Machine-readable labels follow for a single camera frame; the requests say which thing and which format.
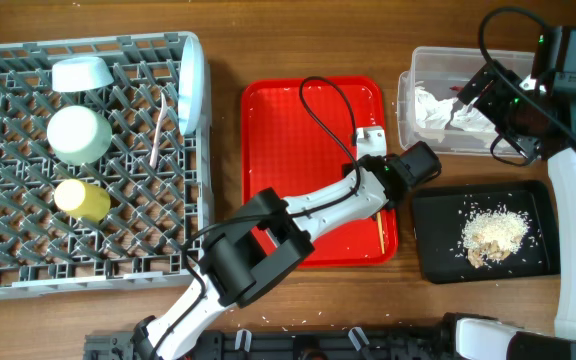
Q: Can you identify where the white paper napkin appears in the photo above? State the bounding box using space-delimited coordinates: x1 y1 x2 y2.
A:
414 81 494 133

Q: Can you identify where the large light blue plate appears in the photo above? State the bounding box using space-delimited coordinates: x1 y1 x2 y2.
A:
177 37 205 136

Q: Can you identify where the white plastic fork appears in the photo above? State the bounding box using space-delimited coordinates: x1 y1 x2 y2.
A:
149 93 168 169

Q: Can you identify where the yellow plastic cup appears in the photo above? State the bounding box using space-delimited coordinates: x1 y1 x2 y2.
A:
53 179 111 222

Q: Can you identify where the pale green bowl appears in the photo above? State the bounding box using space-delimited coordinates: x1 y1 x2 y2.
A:
47 105 112 166

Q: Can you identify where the small light blue bowl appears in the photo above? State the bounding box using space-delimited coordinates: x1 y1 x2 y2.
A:
52 56 114 93

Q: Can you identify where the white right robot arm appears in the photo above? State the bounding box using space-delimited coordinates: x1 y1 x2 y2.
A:
453 61 576 359

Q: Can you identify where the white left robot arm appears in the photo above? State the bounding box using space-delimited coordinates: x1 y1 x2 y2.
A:
132 155 416 359

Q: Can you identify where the clear plastic waste bin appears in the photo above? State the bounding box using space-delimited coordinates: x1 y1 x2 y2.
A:
396 46 564 157

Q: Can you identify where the black food waste tray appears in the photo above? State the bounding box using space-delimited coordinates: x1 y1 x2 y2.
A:
412 180 560 284

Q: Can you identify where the grey plastic dishwasher rack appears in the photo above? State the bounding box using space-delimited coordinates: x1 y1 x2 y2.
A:
0 32 214 300

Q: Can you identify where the wooden chopstick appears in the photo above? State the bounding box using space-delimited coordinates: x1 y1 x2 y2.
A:
376 212 385 255

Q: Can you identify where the red plastic serving tray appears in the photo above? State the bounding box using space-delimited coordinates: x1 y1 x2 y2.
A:
241 76 398 268

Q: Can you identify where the pile of rice scraps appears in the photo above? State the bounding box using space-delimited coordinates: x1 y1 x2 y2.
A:
455 203 534 269

